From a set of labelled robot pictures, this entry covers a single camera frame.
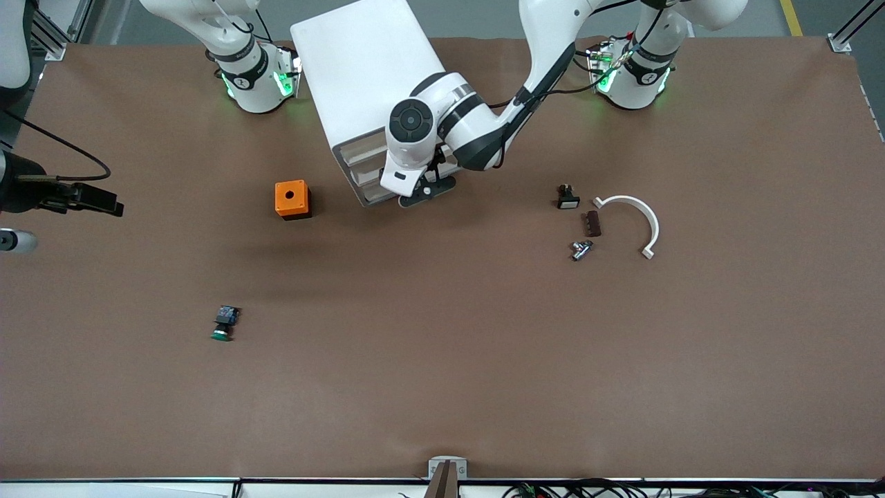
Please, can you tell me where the yellow floor tape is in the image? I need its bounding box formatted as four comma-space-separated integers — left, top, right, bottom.
780, 0, 804, 37

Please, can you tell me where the white half-ring pipe clamp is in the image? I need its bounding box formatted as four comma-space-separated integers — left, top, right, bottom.
593, 195, 660, 260

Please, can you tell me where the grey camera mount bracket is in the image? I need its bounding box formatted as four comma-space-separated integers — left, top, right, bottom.
428, 456, 468, 498

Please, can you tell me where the orange box with hole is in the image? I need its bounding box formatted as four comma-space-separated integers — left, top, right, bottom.
274, 180, 312, 221

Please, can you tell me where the white table edge rail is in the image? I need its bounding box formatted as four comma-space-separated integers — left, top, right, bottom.
0, 477, 885, 498

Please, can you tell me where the white plastic drawer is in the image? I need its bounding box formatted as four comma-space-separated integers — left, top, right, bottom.
348, 158, 403, 208

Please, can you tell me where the black cable bundle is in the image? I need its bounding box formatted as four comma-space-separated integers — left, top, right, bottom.
501, 479, 885, 498

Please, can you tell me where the white drawer cabinet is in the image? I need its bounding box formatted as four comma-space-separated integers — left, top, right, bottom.
290, 0, 463, 208

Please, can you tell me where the aluminium frame profile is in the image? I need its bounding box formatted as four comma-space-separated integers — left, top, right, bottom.
31, 0, 94, 63
828, 0, 885, 54

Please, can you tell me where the green push button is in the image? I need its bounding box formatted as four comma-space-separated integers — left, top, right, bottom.
210, 305, 241, 342

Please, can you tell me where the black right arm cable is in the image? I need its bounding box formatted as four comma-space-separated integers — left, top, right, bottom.
0, 111, 113, 182

